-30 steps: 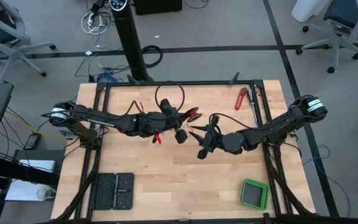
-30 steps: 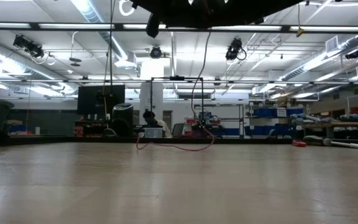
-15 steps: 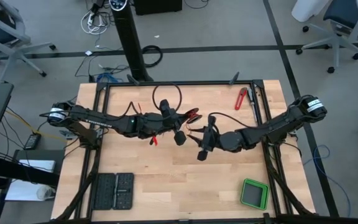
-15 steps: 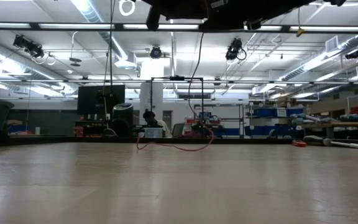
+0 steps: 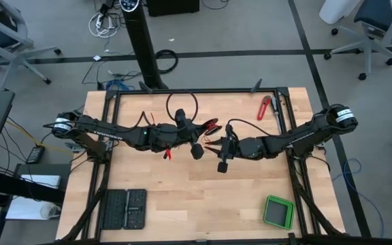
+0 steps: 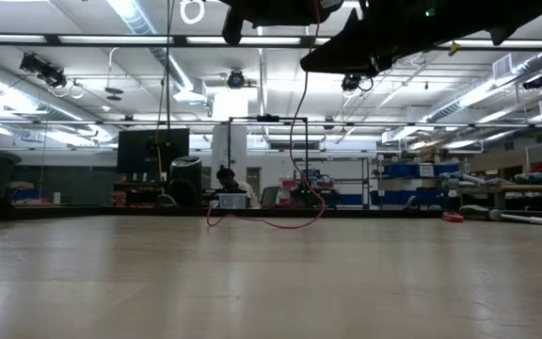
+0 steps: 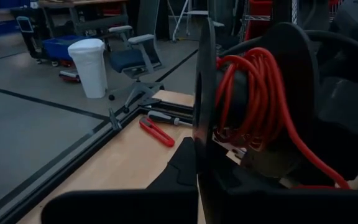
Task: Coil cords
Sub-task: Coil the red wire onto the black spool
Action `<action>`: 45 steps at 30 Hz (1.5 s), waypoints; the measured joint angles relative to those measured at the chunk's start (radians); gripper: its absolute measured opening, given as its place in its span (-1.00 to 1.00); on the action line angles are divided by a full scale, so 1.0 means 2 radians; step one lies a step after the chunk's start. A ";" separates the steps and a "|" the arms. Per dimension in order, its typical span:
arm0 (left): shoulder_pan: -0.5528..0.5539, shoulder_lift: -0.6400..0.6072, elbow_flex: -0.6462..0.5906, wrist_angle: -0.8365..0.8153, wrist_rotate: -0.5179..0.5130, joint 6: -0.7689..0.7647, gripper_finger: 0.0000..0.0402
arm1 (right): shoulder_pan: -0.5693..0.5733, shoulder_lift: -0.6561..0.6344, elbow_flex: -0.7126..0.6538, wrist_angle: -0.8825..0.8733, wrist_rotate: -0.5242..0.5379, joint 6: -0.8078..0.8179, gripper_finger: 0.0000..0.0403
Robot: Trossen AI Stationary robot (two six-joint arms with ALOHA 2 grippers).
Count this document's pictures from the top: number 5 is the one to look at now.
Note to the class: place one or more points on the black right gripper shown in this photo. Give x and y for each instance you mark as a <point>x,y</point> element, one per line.
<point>247,148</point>

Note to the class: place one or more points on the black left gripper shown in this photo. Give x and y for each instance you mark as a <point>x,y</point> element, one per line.
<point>172,136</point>

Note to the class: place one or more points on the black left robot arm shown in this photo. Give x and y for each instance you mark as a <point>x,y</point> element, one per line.
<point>97,127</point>

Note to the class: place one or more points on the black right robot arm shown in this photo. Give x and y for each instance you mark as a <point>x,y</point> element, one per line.
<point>305,137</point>

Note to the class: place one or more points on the green square tray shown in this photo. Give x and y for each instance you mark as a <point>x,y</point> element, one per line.
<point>278,212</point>

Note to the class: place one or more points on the black open bit case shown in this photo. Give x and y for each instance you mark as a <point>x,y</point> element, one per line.
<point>114,209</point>

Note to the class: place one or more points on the black box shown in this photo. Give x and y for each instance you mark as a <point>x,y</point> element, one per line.
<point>172,7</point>

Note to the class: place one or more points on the black power adapter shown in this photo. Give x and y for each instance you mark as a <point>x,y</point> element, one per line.
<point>35,154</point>

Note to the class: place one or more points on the white flat box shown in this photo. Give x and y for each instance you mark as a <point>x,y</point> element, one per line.
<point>41,180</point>

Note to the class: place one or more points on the clear plastic cup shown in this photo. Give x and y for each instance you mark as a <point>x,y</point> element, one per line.
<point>49,211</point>

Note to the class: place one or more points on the grey office chair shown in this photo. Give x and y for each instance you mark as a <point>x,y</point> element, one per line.
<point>367,44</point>
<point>15,59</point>

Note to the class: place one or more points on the white bin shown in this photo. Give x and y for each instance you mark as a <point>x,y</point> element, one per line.
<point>339,10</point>

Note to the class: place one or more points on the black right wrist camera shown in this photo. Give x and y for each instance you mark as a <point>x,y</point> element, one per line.
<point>229,131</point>

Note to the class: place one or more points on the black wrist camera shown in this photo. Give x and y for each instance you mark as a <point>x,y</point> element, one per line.
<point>229,131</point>
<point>180,117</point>

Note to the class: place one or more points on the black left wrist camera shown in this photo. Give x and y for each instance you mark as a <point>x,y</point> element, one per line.
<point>180,117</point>

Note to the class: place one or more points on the black table frame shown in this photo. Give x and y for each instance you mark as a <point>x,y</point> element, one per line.
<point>237,91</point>

